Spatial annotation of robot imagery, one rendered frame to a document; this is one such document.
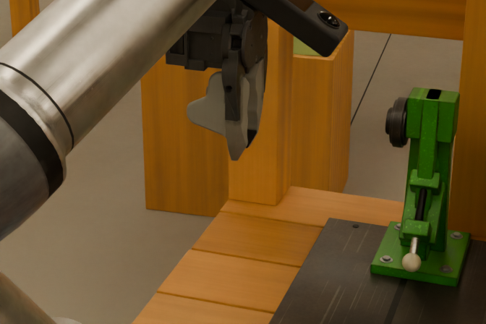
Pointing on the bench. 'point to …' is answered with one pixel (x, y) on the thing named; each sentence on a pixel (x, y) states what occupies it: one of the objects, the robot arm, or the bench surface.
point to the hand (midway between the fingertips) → (247, 142)
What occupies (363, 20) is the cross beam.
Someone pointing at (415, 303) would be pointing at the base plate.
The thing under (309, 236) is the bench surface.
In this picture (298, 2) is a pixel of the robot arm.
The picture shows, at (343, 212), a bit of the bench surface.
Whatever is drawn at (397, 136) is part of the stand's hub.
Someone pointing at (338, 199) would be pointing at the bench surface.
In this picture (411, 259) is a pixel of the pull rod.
